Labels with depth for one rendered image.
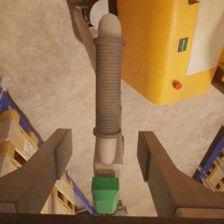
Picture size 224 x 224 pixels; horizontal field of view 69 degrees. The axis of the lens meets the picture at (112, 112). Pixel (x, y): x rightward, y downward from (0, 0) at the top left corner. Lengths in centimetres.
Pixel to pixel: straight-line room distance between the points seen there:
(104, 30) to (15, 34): 142
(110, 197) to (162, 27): 67
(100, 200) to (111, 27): 22
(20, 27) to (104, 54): 140
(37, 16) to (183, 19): 110
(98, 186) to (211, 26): 78
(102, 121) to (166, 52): 64
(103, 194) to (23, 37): 148
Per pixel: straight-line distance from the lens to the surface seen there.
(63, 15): 154
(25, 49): 165
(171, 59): 84
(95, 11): 110
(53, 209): 201
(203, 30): 86
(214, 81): 110
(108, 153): 24
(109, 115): 21
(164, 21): 77
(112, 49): 21
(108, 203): 26
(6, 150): 137
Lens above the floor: 150
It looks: 44 degrees down
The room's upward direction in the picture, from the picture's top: 159 degrees clockwise
